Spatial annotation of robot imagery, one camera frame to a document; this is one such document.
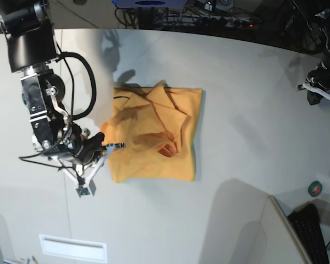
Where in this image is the white cable tray slot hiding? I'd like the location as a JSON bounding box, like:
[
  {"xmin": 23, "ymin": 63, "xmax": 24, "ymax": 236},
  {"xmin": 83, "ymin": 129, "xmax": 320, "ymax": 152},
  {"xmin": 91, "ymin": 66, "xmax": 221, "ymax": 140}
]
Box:
[{"xmin": 39, "ymin": 234, "xmax": 108, "ymax": 263}]

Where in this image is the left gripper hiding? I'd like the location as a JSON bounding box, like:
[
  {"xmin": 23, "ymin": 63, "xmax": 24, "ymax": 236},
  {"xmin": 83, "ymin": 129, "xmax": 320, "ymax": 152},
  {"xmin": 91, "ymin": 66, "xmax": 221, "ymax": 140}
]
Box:
[{"xmin": 297, "ymin": 70, "xmax": 330, "ymax": 100}]

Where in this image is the white partition panel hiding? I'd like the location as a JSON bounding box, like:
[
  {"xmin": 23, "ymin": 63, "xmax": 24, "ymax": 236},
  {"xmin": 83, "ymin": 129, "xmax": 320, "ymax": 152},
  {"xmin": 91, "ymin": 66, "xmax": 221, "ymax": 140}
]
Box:
[{"xmin": 261, "ymin": 196, "xmax": 311, "ymax": 263}]

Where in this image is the orange yellow t-shirt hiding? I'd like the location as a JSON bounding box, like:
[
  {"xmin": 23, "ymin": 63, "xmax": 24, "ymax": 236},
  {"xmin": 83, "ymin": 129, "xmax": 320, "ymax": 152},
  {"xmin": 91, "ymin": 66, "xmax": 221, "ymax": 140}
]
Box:
[{"xmin": 101, "ymin": 83, "xmax": 202, "ymax": 183}]

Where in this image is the black keyboard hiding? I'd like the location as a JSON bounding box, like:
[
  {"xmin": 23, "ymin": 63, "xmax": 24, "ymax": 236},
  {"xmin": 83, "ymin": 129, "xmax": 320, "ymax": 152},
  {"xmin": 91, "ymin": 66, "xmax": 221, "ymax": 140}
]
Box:
[{"xmin": 288, "ymin": 203, "xmax": 329, "ymax": 264}]

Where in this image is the green tape roll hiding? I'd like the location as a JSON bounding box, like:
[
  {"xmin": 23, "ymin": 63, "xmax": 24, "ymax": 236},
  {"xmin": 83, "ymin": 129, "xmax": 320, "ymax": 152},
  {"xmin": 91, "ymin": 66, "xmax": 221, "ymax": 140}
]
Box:
[{"xmin": 307, "ymin": 181, "xmax": 323, "ymax": 197}]

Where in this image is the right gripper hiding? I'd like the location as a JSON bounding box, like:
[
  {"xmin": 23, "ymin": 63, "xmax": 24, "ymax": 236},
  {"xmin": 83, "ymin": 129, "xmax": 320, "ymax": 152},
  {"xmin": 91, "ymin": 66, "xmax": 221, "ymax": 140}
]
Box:
[{"xmin": 48, "ymin": 125, "xmax": 126, "ymax": 197}]

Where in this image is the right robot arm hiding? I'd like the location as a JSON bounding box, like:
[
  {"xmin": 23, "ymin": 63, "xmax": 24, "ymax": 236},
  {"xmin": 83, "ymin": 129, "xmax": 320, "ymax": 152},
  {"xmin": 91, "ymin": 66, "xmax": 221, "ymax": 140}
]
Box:
[{"xmin": 0, "ymin": 1, "xmax": 125, "ymax": 197}]

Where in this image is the black power strip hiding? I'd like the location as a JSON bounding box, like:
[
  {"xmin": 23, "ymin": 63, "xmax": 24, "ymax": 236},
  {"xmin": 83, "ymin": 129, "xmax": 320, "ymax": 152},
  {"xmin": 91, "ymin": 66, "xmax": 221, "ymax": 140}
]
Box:
[{"xmin": 199, "ymin": 16, "xmax": 261, "ymax": 29}]

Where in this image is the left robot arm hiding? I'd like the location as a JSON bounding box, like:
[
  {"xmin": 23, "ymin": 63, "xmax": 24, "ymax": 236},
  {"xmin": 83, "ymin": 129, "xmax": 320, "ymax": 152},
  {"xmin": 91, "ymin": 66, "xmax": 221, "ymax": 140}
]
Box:
[{"xmin": 292, "ymin": 1, "xmax": 330, "ymax": 106}]

